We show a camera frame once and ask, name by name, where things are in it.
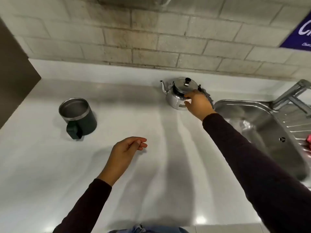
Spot chrome sink faucet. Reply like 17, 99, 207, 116
270, 79, 311, 117

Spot stainless steel sink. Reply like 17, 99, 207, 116
213, 99, 311, 189

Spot person's right forearm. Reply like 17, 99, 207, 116
202, 113, 311, 233

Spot dark brown cabinet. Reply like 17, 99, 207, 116
0, 18, 42, 129

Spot person's right hand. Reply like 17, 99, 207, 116
184, 89, 217, 122

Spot blue wall sign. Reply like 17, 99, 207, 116
279, 14, 311, 52

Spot dark green steel mug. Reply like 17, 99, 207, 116
58, 97, 98, 140

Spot silver metal kettle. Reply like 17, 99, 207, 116
160, 78, 215, 111

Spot silver kettle lid black knob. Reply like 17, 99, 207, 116
173, 78, 199, 95

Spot person's left hand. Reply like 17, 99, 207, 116
97, 136, 148, 187

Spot person's blue jeans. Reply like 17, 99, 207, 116
109, 223, 190, 233

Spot person's left forearm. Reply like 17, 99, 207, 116
52, 178, 112, 233

